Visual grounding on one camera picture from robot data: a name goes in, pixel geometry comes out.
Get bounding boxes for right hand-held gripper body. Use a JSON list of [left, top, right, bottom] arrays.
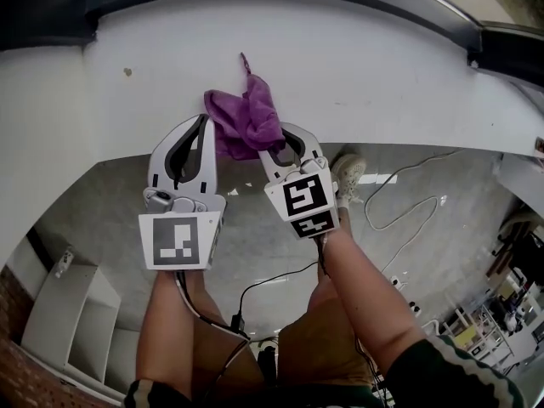
[[263, 156, 341, 241]]

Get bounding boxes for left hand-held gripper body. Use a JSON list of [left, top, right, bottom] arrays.
[[138, 188, 228, 271]]

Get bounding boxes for purple cloth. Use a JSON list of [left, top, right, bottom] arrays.
[[203, 52, 286, 161]]

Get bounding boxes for person's right forearm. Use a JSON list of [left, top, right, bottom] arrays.
[[316, 227, 426, 377]]

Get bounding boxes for person's left forearm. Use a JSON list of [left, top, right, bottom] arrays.
[[135, 269, 201, 399]]

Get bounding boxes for person's right leg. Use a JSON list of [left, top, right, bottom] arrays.
[[337, 204, 354, 240]]

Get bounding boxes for person's leg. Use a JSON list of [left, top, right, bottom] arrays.
[[337, 204, 354, 240], [186, 269, 229, 325]]

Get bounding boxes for white sneaker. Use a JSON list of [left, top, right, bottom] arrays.
[[330, 153, 367, 210]]

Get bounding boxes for person's left leg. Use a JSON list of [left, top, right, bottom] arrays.
[[186, 269, 229, 325]]

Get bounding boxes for small white device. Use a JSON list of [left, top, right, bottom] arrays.
[[54, 248, 76, 278]]

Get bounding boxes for white shelf unit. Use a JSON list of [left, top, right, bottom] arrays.
[[20, 265, 144, 401]]

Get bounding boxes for brown shorts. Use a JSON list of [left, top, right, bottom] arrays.
[[193, 278, 375, 399]]

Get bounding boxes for white metal rack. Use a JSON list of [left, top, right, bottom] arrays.
[[428, 286, 544, 377]]

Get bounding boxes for right hand-held gripper cable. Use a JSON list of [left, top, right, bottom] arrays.
[[316, 235, 383, 399]]

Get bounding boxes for hand-held gripper cable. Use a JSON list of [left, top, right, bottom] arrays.
[[316, 235, 383, 399], [173, 269, 252, 399]]

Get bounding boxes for left hand-held gripper cable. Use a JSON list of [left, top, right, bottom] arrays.
[[173, 269, 252, 399]]

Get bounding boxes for black cable with adapter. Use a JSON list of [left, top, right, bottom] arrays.
[[230, 260, 320, 335]]

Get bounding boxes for white floor cable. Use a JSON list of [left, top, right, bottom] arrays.
[[365, 147, 468, 276]]

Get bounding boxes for dark window frame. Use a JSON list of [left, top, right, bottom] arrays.
[[0, 0, 544, 88]]

